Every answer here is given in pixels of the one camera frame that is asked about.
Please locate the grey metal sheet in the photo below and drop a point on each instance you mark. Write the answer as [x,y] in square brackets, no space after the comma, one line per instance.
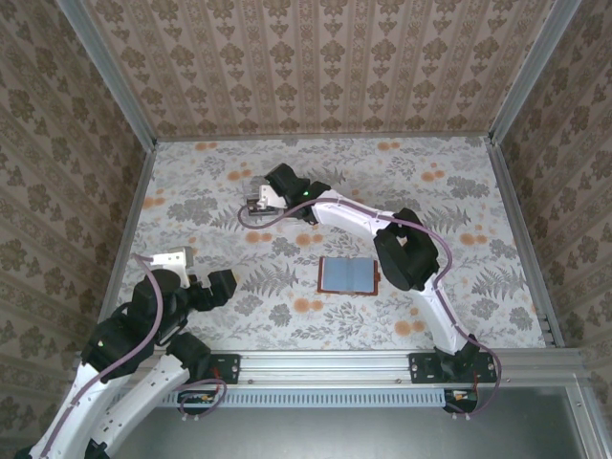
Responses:
[334,435]

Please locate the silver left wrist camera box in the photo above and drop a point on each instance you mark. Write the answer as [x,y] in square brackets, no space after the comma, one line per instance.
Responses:
[172,260]

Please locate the aluminium rear rail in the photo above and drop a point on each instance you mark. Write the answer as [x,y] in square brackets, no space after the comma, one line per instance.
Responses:
[325,138]

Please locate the aluminium side rail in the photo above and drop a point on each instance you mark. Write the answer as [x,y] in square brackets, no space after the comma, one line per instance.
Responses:
[129,229]
[521,229]

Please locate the floral print tablecloth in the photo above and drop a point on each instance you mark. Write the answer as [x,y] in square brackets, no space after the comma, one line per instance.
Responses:
[430,325]

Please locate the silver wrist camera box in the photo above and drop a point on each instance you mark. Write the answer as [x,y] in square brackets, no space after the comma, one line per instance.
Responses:
[265,196]
[172,260]

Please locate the aluminium corner post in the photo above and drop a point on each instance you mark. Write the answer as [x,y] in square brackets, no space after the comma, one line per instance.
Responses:
[531,72]
[107,72]

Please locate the aluminium front extrusion rail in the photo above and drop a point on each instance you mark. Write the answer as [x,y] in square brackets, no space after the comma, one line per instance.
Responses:
[325,368]

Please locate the brown leather card wallet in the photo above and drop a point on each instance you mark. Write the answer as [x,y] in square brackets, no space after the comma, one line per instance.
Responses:
[349,275]

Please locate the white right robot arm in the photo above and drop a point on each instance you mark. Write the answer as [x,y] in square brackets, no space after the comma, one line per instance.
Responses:
[349,217]

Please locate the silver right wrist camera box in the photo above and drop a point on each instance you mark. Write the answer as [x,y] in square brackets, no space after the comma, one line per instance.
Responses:
[265,196]

